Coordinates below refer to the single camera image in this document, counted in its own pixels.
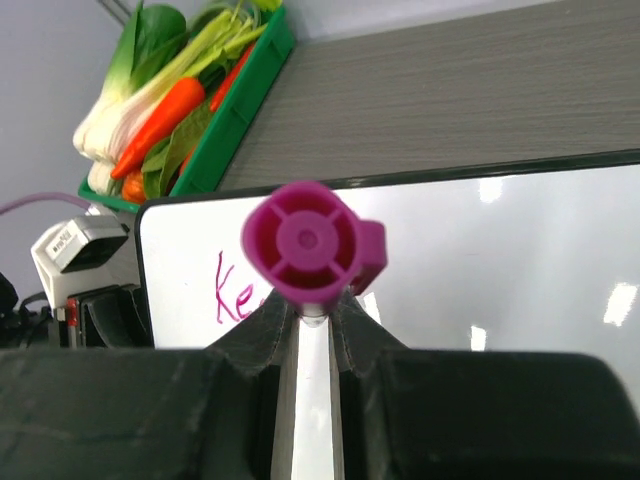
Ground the green plastic tray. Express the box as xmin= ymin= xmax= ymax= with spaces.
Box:
xmin=78 ymin=2 xmax=295 ymax=211

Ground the orange toy carrot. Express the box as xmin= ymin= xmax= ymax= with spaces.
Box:
xmin=111 ymin=77 xmax=205 ymax=180

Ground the white green toy bok choy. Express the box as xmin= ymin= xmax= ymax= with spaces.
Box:
xmin=72 ymin=2 xmax=189 ymax=163

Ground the white marker with purple cap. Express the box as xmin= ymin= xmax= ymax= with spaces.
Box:
xmin=241 ymin=182 xmax=388 ymax=318

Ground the red toy chili pepper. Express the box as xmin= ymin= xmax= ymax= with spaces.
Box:
xmin=209 ymin=43 xmax=255 ymax=113

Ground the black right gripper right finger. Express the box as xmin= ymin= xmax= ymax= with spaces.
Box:
xmin=329 ymin=293 xmax=639 ymax=479

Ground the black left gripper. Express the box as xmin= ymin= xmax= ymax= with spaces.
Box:
xmin=1 ymin=275 xmax=153 ymax=349

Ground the white green toy leek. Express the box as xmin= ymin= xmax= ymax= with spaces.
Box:
xmin=87 ymin=1 xmax=281 ymax=196

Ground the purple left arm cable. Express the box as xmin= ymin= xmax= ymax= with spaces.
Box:
xmin=0 ymin=192 xmax=91 ymax=216

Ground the orange toy fruit in tray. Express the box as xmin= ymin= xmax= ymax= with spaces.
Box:
xmin=121 ymin=170 xmax=146 ymax=205

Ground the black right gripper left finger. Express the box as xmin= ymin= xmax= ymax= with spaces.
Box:
xmin=1 ymin=293 xmax=298 ymax=479

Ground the white whiteboard with black frame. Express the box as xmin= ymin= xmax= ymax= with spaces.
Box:
xmin=134 ymin=148 xmax=640 ymax=480

